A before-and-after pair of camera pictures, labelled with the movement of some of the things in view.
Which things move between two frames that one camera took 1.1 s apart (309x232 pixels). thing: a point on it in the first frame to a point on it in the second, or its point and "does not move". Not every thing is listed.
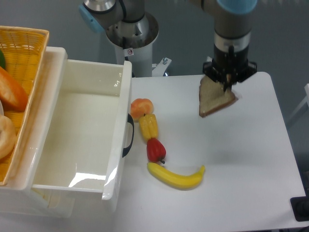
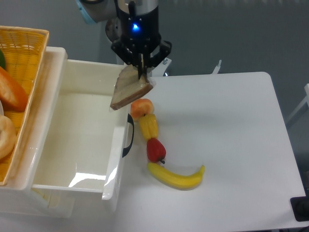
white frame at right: (305, 100) does not move
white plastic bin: (72, 162) does not move
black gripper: (229, 67) to (140, 44)
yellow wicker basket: (24, 49) does not move
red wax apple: (155, 151) does not move
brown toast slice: (212, 96) to (129, 87)
